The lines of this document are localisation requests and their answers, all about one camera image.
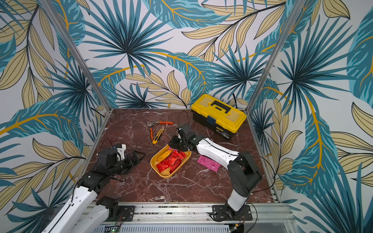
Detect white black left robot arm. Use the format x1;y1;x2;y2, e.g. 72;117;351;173
43;144;146;233

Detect orange handled pliers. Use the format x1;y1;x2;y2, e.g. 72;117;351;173
147;120;174;141

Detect yellow black deli toolbox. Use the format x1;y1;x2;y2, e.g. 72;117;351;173
191;94;247;140

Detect red tea bag in tray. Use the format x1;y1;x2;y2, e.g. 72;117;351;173
156;150;187;176

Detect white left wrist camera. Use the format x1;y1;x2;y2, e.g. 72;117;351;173
115;143;127;161

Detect yellow tea bag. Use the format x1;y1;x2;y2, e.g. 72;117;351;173
156;150;173;162

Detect aluminium front rail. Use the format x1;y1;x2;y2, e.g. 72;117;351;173
72;202;292;233

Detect long pink tea bag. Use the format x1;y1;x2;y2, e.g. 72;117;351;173
197;155;220;172

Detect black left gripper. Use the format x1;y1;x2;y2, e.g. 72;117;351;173
108;150;146;178

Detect yellow plastic tray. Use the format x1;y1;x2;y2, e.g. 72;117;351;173
151;145;191;179

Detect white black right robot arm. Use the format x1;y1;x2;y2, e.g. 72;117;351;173
169;124;262;222

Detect yellow black utility knife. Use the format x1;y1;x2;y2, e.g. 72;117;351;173
152;126;165;145

